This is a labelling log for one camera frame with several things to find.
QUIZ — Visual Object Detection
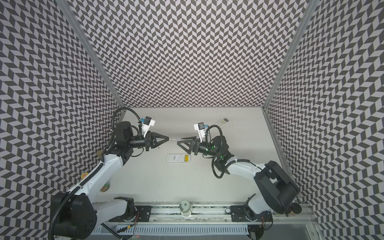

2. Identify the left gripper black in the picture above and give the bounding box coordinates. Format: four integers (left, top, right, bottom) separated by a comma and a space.
127, 132, 169, 153

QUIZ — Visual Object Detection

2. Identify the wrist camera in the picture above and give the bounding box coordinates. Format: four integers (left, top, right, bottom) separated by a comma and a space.
194, 123, 208, 143
141, 116, 156, 137

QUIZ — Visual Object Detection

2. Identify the black round cap outer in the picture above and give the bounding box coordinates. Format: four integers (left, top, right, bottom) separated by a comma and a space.
290, 203, 302, 214

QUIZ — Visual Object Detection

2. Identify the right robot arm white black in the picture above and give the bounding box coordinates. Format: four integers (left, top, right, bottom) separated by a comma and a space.
177, 125, 299, 221

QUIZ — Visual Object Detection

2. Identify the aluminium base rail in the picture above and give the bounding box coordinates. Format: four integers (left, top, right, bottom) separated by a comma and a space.
70, 202, 316, 226

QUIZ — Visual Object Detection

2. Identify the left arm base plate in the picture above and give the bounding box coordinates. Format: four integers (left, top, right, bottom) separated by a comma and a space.
109, 206, 152, 223

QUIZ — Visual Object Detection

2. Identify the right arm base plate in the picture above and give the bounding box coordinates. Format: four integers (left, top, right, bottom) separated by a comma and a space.
230, 205, 273, 223

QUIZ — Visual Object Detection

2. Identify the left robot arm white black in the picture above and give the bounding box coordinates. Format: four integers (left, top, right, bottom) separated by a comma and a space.
48, 107, 169, 240

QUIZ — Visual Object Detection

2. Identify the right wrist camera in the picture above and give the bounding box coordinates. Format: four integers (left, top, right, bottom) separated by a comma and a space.
194, 123, 208, 143

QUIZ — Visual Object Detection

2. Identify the white green cylinder on rail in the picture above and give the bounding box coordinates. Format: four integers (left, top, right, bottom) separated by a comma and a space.
179, 200, 193, 218

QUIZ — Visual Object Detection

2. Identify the red jar yellow lid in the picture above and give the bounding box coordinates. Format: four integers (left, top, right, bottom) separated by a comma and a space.
80, 172, 111, 193

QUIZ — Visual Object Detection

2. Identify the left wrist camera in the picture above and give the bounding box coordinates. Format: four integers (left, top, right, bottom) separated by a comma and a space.
141, 116, 156, 137

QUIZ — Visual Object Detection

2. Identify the white remote control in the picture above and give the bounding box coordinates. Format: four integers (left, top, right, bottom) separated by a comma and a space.
167, 154, 191, 163
215, 117, 230, 129

